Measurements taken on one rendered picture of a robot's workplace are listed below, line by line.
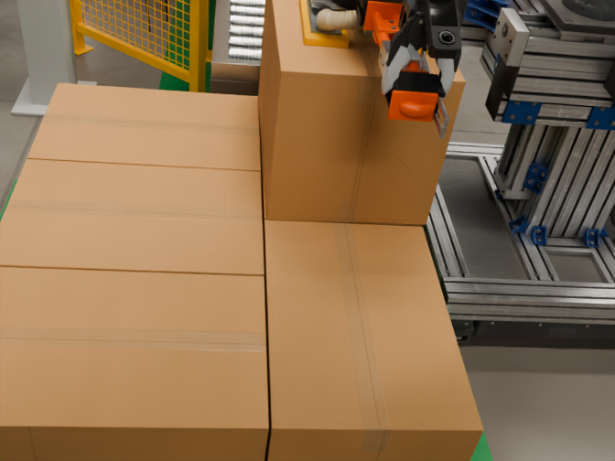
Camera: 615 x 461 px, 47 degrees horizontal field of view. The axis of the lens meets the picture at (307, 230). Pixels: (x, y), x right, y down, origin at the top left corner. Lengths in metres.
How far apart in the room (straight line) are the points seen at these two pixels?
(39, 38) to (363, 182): 1.75
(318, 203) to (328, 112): 0.25
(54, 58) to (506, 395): 2.13
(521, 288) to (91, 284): 1.25
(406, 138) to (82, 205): 0.77
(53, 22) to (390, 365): 2.07
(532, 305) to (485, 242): 0.29
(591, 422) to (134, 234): 1.39
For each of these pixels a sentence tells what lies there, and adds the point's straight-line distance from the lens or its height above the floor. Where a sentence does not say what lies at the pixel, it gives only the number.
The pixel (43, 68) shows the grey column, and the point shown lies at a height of 0.19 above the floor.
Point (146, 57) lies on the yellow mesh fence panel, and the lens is 3.34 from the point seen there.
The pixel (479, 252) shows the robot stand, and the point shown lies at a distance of 2.32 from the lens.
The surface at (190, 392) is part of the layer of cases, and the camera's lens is 1.36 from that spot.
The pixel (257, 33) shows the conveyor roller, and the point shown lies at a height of 0.54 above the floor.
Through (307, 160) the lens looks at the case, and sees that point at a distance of 1.63.
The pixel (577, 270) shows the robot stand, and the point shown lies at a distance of 2.40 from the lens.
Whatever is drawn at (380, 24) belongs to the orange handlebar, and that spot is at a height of 1.09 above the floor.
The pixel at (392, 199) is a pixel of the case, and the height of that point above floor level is 0.62.
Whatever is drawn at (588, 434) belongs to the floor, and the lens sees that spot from 2.24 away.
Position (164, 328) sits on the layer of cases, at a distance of 1.47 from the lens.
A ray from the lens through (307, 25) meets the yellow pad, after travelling 1.68.
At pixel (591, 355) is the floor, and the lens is 2.46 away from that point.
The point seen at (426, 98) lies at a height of 1.09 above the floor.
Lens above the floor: 1.63
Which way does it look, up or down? 39 degrees down
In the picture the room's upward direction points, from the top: 8 degrees clockwise
